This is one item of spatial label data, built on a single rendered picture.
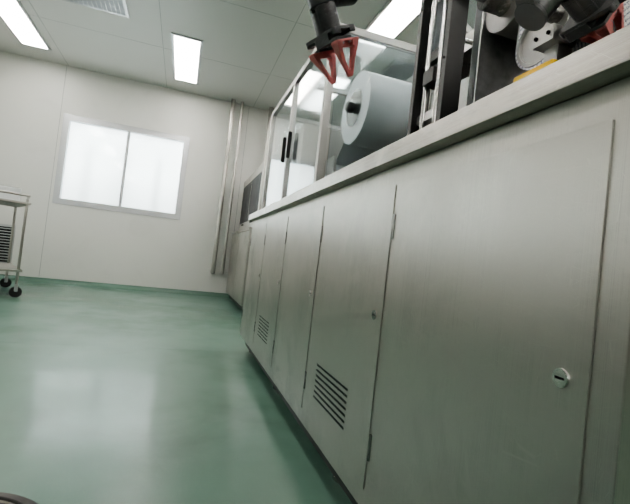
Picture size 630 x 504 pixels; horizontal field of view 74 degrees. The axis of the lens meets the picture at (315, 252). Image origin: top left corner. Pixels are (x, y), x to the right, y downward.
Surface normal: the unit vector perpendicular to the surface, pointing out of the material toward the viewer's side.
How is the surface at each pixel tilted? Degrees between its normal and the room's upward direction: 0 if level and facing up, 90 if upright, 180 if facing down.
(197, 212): 90
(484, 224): 90
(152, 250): 90
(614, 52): 90
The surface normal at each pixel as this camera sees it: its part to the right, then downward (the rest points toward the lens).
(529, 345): -0.95, -0.11
